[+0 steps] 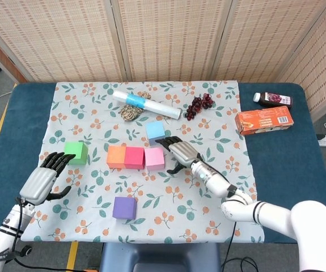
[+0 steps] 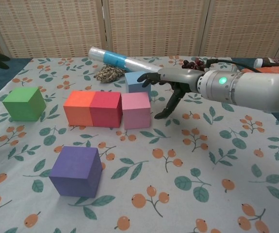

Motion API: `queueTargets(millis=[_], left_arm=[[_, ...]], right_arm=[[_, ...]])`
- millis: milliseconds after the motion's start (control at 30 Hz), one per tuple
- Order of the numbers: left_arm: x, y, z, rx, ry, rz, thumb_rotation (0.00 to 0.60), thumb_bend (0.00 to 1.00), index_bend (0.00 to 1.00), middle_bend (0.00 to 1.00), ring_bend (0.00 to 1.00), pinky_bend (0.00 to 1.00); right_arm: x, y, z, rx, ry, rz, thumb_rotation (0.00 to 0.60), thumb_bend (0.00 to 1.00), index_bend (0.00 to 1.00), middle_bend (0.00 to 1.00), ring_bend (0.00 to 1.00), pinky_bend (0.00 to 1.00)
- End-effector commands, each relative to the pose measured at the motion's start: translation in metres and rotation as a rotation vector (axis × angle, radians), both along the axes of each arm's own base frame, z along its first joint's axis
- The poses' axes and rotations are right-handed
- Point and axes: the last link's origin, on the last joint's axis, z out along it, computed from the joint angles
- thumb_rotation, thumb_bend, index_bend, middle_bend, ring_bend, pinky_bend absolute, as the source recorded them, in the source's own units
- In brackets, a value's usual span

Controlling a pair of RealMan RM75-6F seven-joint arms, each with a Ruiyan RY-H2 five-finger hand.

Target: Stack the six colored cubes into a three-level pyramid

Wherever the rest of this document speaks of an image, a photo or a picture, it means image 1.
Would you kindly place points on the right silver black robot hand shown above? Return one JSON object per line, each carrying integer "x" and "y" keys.
{"x": 184, "y": 153}

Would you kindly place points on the orange cube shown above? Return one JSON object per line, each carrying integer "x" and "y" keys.
{"x": 116, "y": 157}

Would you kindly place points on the black chair base with caster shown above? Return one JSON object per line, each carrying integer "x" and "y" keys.
{"x": 26, "y": 250}

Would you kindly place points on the purple cube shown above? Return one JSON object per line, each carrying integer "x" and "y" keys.
{"x": 124, "y": 208}

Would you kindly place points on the woven bamboo screen panel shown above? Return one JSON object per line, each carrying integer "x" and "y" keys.
{"x": 52, "y": 37}
{"x": 171, "y": 37}
{"x": 264, "y": 37}
{"x": 324, "y": 68}

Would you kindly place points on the pink cube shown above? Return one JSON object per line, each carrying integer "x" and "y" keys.
{"x": 154, "y": 159}

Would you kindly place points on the grape juice bottle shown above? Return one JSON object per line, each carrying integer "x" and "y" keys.
{"x": 273, "y": 99}

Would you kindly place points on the red cube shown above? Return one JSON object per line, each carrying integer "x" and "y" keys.
{"x": 134, "y": 158}

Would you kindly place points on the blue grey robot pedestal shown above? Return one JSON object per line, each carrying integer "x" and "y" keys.
{"x": 162, "y": 255}

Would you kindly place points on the orange carton box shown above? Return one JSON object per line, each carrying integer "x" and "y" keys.
{"x": 264, "y": 121}

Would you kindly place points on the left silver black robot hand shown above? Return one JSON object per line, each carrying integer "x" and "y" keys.
{"x": 36, "y": 185}

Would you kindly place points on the green cube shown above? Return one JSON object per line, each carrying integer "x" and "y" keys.
{"x": 75, "y": 153}

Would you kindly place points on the dark purple grape bunch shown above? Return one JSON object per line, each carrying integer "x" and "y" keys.
{"x": 196, "y": 106}

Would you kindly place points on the light blue cube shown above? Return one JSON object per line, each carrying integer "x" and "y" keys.
{"x": 154, "y": 130}

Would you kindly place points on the floral tablecloth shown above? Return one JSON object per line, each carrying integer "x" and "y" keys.
{"x": 179, "y": 198}

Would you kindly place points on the dark teal table cover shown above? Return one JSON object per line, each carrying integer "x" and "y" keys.
{"x": 279, "y": 156}

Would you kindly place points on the clear film roll blue label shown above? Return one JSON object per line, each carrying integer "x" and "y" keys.
{"x": 151, "y": 105}

